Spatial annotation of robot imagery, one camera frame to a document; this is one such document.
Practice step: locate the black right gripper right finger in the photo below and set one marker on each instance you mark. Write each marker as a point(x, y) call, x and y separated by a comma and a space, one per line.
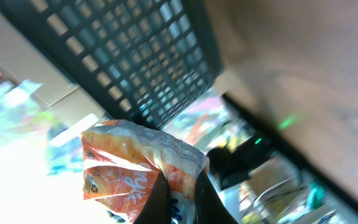
point(209, 207)

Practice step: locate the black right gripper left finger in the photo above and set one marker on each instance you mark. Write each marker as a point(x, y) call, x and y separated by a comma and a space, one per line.
point(157, 209)

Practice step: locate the small orange box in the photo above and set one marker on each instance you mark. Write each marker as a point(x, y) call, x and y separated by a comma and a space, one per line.
point(122, 161)

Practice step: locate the dark grey plastic basket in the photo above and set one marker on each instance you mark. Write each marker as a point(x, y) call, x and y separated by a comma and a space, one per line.
point(144, 61)

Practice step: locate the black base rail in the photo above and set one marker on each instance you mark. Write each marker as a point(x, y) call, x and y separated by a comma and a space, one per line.
point(290, 152)

